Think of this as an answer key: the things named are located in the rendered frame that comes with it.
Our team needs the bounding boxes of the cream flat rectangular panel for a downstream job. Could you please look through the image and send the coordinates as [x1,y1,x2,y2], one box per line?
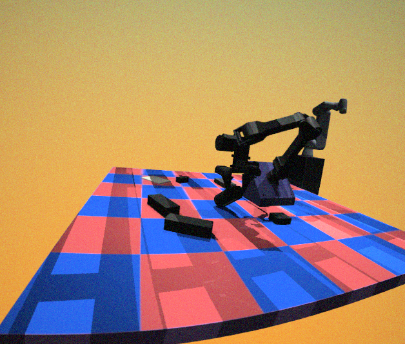
[142,176,171,184]

